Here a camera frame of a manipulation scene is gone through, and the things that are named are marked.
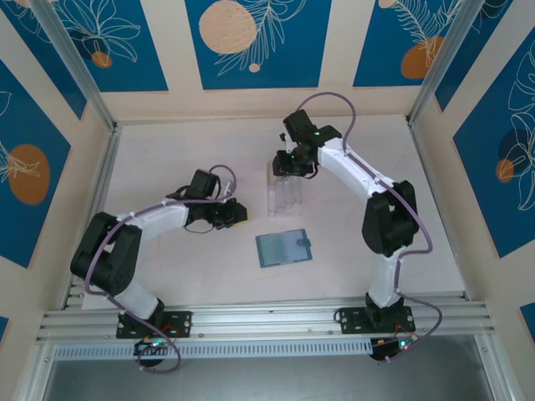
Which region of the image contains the grey slotted cable duct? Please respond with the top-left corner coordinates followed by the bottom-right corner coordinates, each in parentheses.
top-left (53, 338), bottom-right (373, 361)

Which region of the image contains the aluminium corner post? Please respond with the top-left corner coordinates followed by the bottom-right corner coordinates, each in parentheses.
top-left (407, 0), bottom-right (494, 126)
top-left (28, 0), bottom-right (118, 133)

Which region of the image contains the purple camera cable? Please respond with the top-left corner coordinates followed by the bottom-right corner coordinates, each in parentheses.
top-left (296, 91), bottom-right (444, 364)
top-left (83, 164), bottom-right (239, 373)

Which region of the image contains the blue card holder wallet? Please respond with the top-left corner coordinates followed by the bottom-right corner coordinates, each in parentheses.
top-left (255, 228), bottom-right (314, 268)

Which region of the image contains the aluminium frame cross rail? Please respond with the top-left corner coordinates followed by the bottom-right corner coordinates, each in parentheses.
top-left (35, 294), bottom-right (501, 344)

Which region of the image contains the clear tube rack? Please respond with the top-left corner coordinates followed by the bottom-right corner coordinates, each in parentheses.
top-left (266, 161), bottom-right (303, 218)

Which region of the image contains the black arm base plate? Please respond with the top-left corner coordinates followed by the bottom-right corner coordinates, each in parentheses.
top-left (115, 311), bottom-right (194, 339)
top-left (337, 306), bottom-right (417, 335)

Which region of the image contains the aluminium frame leg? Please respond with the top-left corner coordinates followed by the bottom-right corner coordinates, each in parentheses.
top-left (20, 340), bottom-right (58, 401)
top-left (474, 333), bottom-right (513, 401)

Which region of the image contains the small circuit board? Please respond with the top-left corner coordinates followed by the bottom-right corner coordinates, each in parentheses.
top-left (133, 338), bottom-right (172, 356)
top-left (369, 336), bottom-right (419, 363)

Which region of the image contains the green credit card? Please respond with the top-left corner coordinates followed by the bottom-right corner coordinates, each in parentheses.
top-left (258, 233), bottom-right (292, 266)

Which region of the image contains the aluminium side rail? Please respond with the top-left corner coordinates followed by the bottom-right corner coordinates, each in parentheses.
top-left (60, 124), bottom-right (125, 311)
top-left (407, 123), bottom-right (477, 302)

